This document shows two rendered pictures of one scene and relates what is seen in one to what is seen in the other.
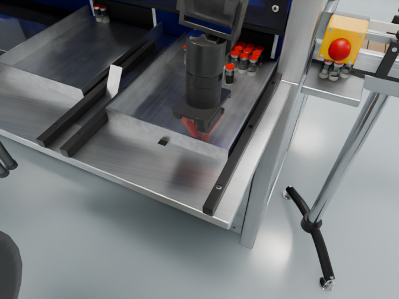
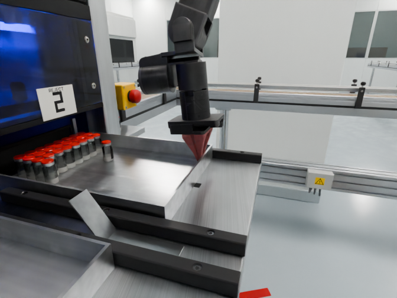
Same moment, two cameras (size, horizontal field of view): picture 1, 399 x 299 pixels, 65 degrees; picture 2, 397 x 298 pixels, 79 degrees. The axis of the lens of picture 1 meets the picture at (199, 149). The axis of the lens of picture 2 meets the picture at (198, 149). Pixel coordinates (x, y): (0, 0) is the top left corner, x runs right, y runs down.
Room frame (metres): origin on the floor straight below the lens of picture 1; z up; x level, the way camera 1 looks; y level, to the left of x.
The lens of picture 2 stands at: (0.46, 0.47, 1.11)
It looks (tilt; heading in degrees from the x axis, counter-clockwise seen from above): 21 degrees down; 262
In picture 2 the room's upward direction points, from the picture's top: straight up
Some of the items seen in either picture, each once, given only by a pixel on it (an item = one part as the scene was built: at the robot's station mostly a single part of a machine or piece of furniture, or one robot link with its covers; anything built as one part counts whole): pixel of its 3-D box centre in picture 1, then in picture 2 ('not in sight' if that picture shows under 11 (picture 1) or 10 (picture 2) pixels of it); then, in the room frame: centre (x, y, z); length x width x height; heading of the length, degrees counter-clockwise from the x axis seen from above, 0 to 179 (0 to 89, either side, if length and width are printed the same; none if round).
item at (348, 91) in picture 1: (334, 80); (116, 132); (0.62, -0.32, 0.87); 0.14 x 0.13 x 0.02; 155
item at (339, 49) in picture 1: (339, 48); (133, 96); (0.55, -0.27, 1.00); 0.04 x 0.04 x 0.04; 65
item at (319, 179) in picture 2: not in sight; (319, 179); (-0.32, -0.57, 0.50); 0.12 x 0.05 x 0.09; 155
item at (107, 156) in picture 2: (228, 75); (107, 151); (0.60, -0.07, 0.90); 0.02 x 0.02 x 0.04
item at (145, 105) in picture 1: (202, 85); (116, 164); (0.57, -0.01, 0.90); 0.34 x 0.26 x 0.04; 155
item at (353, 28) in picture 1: (343, 38); (120, 95); (0.59, -0.29, 1.00); 0.08 x 0.07 x 0.07; 155
